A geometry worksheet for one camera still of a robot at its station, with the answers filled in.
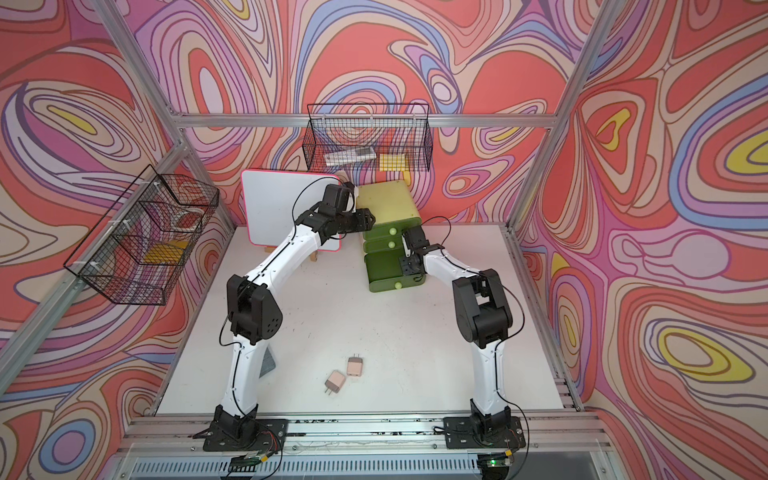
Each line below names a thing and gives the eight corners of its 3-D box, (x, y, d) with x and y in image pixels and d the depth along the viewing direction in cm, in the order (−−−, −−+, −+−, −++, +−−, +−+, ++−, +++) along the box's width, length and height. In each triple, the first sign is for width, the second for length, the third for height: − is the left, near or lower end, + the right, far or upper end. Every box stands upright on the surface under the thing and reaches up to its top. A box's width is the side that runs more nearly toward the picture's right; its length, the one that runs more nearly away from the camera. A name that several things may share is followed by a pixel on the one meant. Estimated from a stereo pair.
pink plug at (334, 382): (322, 391, 82) (321, 389, 81) (334, 370, 86) (333, 368, 84) (335, 398, 81) (334, 396, 79) (346, 377, 85) (345, 374, 83)
